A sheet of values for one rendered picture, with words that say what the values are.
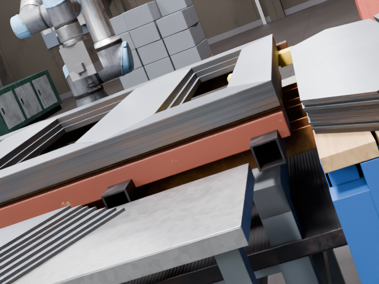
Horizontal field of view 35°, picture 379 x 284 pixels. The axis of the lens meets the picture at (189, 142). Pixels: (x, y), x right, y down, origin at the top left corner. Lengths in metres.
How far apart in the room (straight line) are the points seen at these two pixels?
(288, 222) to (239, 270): 0.23
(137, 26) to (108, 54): 6.47
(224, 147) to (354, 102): 0.34
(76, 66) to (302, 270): 0.95
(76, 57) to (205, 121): 0.81
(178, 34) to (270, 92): 7.50
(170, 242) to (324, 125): 0.28
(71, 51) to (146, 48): 6.90
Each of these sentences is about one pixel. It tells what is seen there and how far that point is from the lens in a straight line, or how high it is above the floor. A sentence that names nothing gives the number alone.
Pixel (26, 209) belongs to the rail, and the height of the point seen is 0.78.
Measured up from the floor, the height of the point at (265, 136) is 0.78.
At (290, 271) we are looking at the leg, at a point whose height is 0.50.
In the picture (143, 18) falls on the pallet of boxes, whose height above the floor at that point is 1.04.
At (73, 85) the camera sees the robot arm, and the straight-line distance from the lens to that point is 2.27.
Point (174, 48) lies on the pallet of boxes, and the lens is 8.59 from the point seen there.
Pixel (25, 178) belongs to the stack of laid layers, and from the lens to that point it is 1.21.
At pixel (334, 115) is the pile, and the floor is 0.82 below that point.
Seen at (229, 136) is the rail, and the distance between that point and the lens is 1.08.
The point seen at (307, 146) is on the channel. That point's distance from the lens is 1.23.
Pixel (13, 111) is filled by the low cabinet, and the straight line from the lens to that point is 10.80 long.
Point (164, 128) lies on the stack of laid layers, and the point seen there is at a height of 0.85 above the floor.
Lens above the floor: 1.04
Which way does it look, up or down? 12 degrees down
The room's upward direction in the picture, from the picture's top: 22 degrees counter-clockwise
